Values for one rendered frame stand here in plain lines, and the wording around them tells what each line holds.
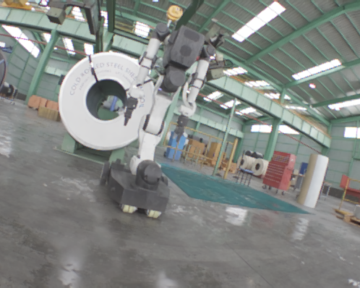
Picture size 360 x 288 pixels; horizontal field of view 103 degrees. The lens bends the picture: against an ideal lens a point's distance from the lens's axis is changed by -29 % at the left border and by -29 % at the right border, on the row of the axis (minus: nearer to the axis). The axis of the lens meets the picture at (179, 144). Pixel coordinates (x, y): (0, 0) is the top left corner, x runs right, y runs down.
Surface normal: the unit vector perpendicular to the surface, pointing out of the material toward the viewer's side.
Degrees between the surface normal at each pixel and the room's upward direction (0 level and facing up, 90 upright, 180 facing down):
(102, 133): 90
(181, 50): 105
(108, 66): 90
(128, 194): 90
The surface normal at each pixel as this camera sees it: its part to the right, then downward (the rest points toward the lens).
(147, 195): 0.33, 0.09
